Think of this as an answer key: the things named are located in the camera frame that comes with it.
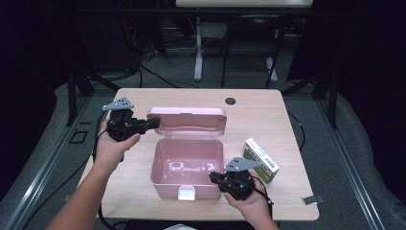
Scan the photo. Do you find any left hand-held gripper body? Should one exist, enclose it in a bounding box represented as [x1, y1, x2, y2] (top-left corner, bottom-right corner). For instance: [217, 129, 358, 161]
[101, 97, 148, 142]

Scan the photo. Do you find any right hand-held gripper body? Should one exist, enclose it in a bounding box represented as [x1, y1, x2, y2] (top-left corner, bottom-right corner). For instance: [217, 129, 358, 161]
[219, 156, 263, 201]

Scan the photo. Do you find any pink storage box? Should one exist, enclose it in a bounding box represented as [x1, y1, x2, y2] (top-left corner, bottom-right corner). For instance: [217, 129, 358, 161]
[147, 106, 228, 201]

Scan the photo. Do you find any green white medicine box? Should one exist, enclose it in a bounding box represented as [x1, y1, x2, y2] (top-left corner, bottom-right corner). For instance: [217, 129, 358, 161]
[242, 137, 281, 185]

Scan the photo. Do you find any person's right hand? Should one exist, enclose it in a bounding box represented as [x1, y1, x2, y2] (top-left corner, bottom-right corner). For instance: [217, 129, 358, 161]
[223, 177, 273, 222]

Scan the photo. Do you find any person's left hand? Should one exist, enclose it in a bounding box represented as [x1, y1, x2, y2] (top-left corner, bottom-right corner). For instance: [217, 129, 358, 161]
[92, 120, 142, 175]

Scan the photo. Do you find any black metal stand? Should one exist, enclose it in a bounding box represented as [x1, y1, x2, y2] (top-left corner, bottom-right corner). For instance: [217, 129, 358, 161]
[282, 68, 339, 130]
[65, 63, 122, 127]

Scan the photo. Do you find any white desk leg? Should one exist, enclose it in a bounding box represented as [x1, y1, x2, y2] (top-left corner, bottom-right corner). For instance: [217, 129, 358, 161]
[193, 17, 204, 82]

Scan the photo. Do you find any dark curtain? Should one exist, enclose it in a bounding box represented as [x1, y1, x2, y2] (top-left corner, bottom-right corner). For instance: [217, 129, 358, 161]
[0, 0, 70, 199]
[288, 0, 406, 205]

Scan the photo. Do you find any black chair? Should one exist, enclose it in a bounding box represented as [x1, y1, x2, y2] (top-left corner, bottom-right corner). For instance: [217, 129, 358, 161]
[220, 13, 288, 89]

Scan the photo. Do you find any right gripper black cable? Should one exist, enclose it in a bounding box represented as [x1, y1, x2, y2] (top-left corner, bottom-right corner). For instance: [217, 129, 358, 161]
[252, 175, 275, 219]

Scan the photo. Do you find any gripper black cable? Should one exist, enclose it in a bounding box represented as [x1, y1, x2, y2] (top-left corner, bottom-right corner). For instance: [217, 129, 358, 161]
[252, 175, 275, 219]
[22, 109, 128, 230]

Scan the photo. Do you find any black floor cable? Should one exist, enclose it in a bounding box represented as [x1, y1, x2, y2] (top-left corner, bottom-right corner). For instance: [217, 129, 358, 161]
[138, 63, 200, 90]

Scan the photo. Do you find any thin black cable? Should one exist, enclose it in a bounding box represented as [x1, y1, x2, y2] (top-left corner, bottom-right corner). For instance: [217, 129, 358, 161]
[287, 110, 306, 151]

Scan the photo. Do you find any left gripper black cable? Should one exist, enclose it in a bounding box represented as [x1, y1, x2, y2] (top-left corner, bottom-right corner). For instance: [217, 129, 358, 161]
[22, 109, 128, 230]

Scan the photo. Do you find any aluminium floor rail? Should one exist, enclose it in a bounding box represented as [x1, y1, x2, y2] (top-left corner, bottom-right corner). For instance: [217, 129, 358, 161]
[314, 95, 389, 230]
[0, 95, 94, 230]

